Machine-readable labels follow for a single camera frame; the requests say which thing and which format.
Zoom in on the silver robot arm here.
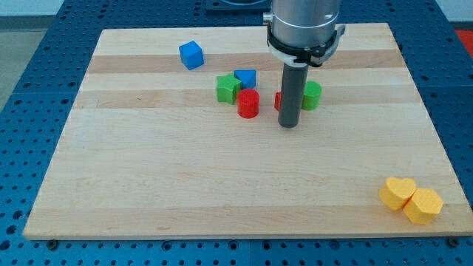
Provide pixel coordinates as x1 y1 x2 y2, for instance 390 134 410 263
270 0 341 48

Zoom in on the wooden board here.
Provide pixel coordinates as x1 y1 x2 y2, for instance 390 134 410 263
23 23 472 240

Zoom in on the green star block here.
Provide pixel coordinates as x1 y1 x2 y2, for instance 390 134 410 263
216 74 242 104

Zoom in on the yellow heart block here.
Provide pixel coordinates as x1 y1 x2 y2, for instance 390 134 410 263
378 177 417 211

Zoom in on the red block behind tool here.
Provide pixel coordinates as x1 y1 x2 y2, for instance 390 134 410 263
273 92 282 111

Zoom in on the red cylinder block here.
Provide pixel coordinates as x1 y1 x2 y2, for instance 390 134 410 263
237 89 260 119

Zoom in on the green cylinder block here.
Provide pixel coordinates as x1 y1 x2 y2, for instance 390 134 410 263
302 81 322 111

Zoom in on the black clamp ring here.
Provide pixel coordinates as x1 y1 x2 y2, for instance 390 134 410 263
266 24 347 69

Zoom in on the yellow hexagon block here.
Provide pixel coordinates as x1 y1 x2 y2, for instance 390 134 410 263
403 188 443 225

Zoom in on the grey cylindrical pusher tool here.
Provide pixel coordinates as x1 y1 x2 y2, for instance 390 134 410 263
278 64 308 129

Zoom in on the blue triangle block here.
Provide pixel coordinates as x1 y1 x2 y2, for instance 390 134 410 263
234 69 256 89

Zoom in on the blue cube block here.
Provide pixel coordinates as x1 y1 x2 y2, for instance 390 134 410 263
179 41 205 70

